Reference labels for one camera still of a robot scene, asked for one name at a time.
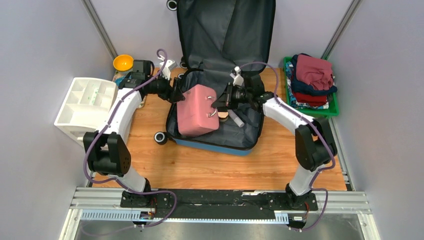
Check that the navy blue garment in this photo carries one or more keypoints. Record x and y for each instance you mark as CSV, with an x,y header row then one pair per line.
x,y
301,87

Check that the blue fish-print suitcase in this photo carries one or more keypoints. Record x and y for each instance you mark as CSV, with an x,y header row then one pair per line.
x,y
216,36

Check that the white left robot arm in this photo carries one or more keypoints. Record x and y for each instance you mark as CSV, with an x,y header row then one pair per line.
x,y
106,151

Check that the white plastic drawer organizer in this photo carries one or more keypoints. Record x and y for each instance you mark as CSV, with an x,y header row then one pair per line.
x,y
91,103

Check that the green plastic tray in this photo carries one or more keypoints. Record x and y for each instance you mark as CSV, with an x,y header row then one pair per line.
x,y
333,105

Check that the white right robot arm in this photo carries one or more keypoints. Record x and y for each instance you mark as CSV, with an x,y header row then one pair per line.
x,y
314,141

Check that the pinkish maroon garment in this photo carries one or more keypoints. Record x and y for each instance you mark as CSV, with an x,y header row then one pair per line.
x,y
314,72

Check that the gold lid cosmetic jar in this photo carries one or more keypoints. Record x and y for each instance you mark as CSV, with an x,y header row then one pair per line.
x,y
223,116

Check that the yellow bowl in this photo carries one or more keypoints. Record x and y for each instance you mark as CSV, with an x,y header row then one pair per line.
x,y
123,63

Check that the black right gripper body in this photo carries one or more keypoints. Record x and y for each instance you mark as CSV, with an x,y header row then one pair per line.
x,y
239,96

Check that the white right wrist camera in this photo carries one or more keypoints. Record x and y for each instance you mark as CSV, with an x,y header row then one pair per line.
x,y
238,80

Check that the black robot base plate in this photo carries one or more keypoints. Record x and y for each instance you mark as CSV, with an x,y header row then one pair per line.
x,y
208,204

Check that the teal polka-dot plate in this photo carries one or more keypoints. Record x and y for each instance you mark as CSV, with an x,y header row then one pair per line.
x,y
119,81

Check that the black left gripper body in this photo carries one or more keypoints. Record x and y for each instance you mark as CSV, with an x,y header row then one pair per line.
x,y
161,87

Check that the white lavender cosmetic tube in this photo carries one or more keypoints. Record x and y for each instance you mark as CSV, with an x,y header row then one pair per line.
x,y
238,121

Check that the aluminium frame rail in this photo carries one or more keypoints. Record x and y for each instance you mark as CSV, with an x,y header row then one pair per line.
x,y
95,213

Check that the dark red garment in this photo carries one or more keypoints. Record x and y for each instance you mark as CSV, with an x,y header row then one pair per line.
x,y
313,101

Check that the pink leather toiletry bag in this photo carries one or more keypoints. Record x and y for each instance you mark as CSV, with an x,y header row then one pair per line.
x,y
195,114

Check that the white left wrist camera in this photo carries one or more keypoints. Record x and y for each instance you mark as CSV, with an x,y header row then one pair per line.
x,y
166,68

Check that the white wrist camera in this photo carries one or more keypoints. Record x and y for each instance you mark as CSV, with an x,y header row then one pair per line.
x,y
238,80
166,68

